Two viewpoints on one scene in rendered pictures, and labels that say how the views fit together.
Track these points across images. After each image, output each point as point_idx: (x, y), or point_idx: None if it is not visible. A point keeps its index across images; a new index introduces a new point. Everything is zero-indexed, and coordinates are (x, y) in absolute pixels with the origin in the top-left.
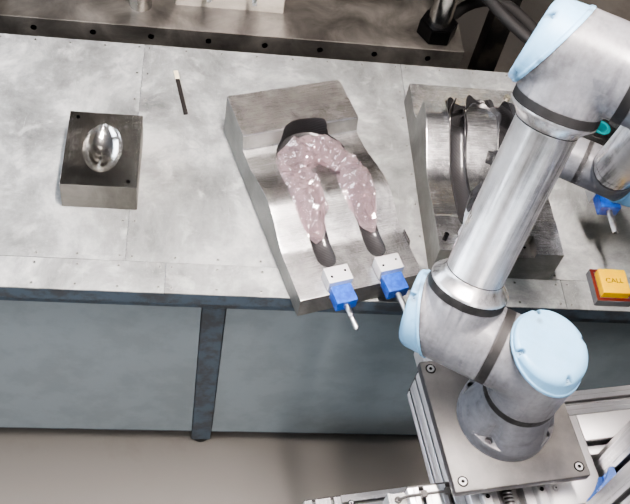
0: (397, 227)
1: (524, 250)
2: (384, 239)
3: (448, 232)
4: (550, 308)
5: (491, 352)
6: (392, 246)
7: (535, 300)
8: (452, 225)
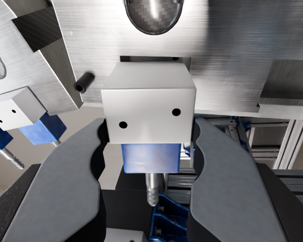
0: None
1: None
2: None
3: (96, 57)
4: (299, 119)
5: None
6: (12, 57)
7: (281, 108)
8: (105, 32)
